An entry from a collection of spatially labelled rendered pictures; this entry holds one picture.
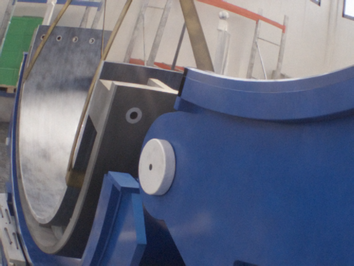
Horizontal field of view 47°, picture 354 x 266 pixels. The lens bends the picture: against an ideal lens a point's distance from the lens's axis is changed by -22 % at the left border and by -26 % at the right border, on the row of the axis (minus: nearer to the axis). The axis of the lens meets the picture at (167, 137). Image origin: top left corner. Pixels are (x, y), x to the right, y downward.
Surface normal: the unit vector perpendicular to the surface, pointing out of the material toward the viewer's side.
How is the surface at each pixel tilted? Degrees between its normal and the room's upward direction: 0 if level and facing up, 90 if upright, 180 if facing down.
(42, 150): 35
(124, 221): 90
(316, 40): 90
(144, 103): 94
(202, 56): 104
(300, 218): 90
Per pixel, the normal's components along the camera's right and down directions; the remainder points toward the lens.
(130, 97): 0.39, 0.38
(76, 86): 0.47, -0.11
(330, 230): -0.87, -0.11
